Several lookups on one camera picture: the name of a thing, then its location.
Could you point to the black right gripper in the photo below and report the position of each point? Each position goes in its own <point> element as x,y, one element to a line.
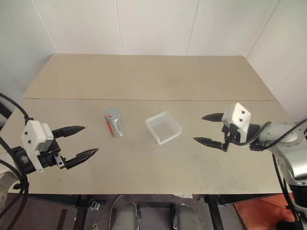
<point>231,135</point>

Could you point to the black table frame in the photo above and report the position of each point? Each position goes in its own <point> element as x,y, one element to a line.
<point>80,213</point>

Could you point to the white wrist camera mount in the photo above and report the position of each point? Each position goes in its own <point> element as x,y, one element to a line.
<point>33,134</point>
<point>237,117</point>

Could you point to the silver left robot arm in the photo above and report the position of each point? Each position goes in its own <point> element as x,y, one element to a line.
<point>22,160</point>

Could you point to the silver red can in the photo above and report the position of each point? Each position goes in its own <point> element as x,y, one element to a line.
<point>116,127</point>

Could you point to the small metal floor bracket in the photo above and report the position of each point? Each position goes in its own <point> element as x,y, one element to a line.
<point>96,204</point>

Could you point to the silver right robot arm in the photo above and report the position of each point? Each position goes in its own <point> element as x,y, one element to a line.
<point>285,137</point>

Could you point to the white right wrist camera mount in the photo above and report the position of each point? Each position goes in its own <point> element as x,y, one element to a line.
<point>237,117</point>

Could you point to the orange floor mat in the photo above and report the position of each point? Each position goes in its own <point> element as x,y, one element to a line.
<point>259,210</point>

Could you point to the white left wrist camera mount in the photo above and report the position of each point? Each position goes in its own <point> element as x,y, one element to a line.
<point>33,134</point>

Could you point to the clear plastic square container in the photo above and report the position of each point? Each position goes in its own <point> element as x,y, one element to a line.
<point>164,128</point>

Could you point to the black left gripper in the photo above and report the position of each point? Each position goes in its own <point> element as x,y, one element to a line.
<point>51,158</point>

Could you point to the grey rounded robot leg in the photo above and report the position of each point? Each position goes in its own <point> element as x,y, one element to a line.
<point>128,216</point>
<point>184,216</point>

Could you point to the crumpled white paper scrap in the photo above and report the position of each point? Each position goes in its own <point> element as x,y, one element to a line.
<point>184,195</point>

